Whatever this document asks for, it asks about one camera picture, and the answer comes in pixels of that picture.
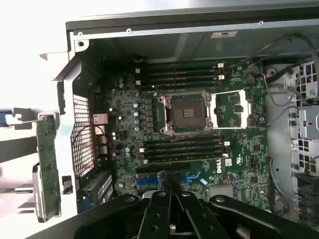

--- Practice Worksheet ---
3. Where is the silver chipset heatsink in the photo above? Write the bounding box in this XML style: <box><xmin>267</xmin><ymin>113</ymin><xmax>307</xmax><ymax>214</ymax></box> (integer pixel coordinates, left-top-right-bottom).
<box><xmin>208</xmin><ymin>185</ymin><xmax>235</xmax><ymax>201</ymax></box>

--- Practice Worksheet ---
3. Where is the blue expansion slot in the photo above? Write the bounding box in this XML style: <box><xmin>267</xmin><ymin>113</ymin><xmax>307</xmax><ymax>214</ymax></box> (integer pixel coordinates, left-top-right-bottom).
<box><xmin>136</xmin><ymin>173</ymin><xmax>201</xmax><ymax>187</ymax></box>

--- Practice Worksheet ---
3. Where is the black expansion slot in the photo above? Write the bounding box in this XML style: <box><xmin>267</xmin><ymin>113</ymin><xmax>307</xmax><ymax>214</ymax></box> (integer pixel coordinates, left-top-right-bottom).
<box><xmin>136</xmin><ymin>163</ymin><xmax>190</xmax><ymax>174</ymax></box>

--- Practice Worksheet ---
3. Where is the black RAM slot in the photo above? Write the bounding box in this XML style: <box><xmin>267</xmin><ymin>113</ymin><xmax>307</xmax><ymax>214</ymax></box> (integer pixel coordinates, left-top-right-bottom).
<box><xmin>139</xmin><ymin>69</ymin><xmax>220</xmax><ymax>79</ymax></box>
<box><xmin>139</xmin><ymin>81</ymin><xmax>220</xmax><ymax>92</ymax></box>
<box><xmin>135</xmin><ymin>62</ymin><xmax>224</xmax><ymax>74</ymax></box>
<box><xmin>140</xmin><ymin>141</ymin><xmax>230</xmax><ymax>153</ymax></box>
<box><xmin>144</xmin><ymin>148</ymin><xmax>224</xmax><ymax>159</ymax></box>
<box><xmin>135</xmin><ymin>74</ymin><xmax>224</xmax><ymax>86</ymax></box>
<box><xmin>144</xmin><ymin>136</ymin><xmax>224</xmax><ymax>146</ymax></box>

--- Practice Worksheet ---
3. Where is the green motherboard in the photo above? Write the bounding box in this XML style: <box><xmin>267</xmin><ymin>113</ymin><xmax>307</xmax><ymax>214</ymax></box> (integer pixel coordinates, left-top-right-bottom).
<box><xmin>88</xmin><ymin>59</ymin><xmax>274</xmax><ymax>217</ymax></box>

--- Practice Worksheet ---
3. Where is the CPU socket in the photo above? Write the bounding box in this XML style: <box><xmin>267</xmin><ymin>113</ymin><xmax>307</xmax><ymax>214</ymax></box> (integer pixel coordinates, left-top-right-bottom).
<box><xmin>157</xmin><ymin>90</ymin><xmax>212</xmax><ymax>136</ymax></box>

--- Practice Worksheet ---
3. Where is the silver disk bay cage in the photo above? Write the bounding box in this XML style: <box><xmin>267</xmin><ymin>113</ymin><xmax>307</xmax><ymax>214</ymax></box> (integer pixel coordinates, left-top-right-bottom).
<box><xmin>289</xmin><ymin>59</ymin><xmax>319</xmax><ymax>180</ymax></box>

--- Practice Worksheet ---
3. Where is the grey plastic parts rack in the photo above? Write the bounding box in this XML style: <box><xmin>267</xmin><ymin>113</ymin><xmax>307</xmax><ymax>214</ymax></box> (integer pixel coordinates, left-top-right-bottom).
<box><xmin>0</xmin><ymin>107</ymin><xmax>40</xmax><ymax>220</ymax></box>

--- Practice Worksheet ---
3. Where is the black open PC case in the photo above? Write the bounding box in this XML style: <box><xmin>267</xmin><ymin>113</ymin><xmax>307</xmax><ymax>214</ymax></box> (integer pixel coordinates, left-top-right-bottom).
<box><xmin>38</xmin><ymin>4</ymin><xmax>319</xmax><ymax>239</ymax></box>

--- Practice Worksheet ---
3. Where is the dark looped wire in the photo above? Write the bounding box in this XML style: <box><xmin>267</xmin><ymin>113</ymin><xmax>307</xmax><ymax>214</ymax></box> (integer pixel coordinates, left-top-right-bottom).
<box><xmin>250</xmin><ymin>33</ymin><xmax>319</xmax><ymax>65</ymax></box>

